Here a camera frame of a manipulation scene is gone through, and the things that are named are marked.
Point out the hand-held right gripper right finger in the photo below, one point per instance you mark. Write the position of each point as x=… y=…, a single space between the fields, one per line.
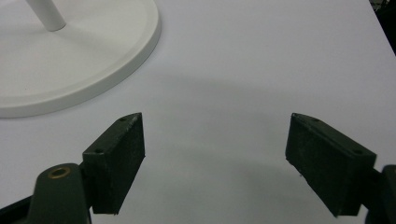
x=327 y=165

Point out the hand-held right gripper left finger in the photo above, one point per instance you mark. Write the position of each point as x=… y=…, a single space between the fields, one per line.
x=116 y=168

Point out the white round lamp stand base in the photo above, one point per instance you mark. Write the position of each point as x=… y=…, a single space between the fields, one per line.
x=62 y=68

